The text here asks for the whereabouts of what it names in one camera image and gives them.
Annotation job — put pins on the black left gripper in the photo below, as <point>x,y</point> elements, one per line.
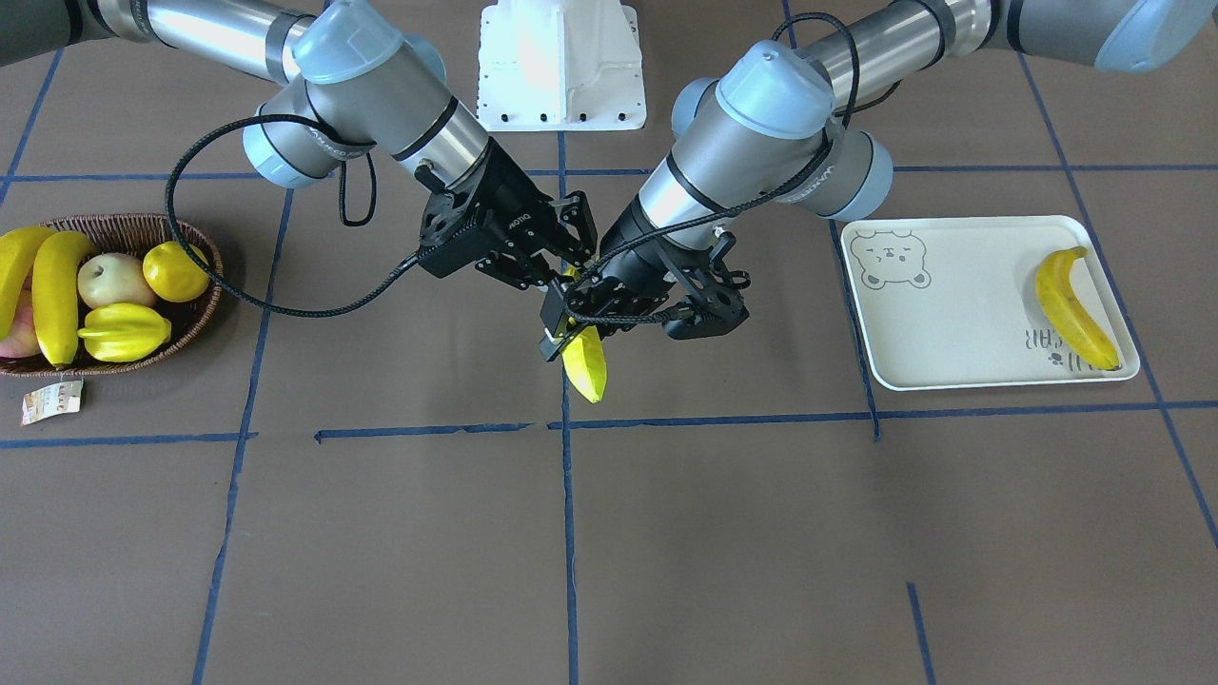
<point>625,249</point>

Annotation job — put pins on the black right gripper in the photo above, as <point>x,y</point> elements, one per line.
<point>515,204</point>

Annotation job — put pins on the yellow banana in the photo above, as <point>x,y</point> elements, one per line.
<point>18,251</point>
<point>584,361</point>
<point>1066,313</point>
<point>55,294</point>

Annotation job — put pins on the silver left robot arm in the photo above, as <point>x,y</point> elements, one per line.
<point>776,127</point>

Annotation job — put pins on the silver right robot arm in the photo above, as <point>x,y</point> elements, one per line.
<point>349,82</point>

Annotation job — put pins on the brown wicker basket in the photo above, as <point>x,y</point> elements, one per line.
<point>136,234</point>

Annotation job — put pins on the white bear tray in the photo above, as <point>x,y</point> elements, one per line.
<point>950,302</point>

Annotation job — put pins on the yellow lemon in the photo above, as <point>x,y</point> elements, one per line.
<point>172,274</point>

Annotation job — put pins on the yellow starfruit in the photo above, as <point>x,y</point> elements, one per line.
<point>124,332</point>

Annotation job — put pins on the pale green apple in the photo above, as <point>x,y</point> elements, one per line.
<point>114,278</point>

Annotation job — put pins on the paper price tag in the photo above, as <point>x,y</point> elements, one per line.
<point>54,400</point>

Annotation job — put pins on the pink red apple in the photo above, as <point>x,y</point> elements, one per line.
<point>21,341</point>

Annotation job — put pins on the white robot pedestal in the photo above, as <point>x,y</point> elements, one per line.
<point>560,66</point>

